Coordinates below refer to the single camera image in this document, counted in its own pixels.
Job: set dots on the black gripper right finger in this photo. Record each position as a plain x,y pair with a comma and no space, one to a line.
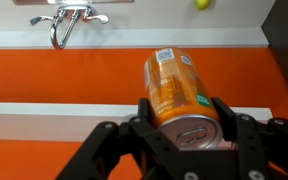
270,150

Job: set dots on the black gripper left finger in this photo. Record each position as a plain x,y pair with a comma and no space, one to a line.
117,153

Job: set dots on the orange soda can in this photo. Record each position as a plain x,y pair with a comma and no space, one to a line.
177,90

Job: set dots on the dark wood cabinet panel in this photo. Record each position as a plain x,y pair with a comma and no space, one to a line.
287,40

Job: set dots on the white backsplash strip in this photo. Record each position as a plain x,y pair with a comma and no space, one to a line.
150,37

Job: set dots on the green lime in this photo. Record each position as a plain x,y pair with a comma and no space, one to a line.
202,4

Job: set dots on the thin white wall shelf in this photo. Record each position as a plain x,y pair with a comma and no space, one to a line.
50,116

